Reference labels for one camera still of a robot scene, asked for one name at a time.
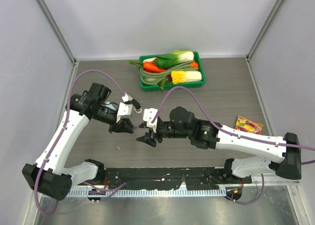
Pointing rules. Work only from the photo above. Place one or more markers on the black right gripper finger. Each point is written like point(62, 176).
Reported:
point(147, 140)
point(143, 125)

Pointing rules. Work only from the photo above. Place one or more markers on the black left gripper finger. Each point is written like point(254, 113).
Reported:
point(116, 127)
point(127, 127)

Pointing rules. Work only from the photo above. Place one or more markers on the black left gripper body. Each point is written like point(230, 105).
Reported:
point(106, 114)

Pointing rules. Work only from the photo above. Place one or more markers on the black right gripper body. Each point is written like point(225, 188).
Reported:
point(165, 129)

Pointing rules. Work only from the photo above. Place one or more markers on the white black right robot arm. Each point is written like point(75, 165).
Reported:
point(269, 154)

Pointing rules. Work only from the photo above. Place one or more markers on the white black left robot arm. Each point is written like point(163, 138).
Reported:
point(48, 174)

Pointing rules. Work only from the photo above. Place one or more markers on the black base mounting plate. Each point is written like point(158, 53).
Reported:
point(170, 178)

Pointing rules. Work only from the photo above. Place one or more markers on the green plastic tray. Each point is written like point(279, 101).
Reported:
point(150, 58)

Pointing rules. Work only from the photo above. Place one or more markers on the green long beans toy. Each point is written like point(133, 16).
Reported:
point(161, 79)

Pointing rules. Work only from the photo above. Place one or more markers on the yellow napa cabbage toy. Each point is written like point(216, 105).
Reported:
point(179, 77)

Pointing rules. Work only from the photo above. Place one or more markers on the orange carrot toy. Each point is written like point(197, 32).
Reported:
point(153, 68)

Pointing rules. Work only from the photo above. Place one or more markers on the green bok choy toy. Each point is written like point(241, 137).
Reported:
point(175, 58)

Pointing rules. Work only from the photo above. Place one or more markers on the Fox's candy bag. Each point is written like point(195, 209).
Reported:
point(246, 125)

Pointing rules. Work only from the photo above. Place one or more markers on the white cable duct rail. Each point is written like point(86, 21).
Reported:
point(181, 192)

